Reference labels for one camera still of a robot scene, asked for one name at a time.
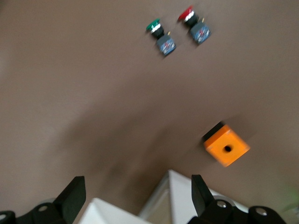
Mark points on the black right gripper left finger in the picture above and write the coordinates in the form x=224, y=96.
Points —
x=70, y=198

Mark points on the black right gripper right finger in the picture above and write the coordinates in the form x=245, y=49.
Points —
x=203, y=198

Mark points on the green push button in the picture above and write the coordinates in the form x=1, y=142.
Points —
x=161, y=35

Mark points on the red push button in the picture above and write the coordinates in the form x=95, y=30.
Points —
x=195, y=25

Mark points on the orange button enclosure box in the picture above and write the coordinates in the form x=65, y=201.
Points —
x=225, y=147

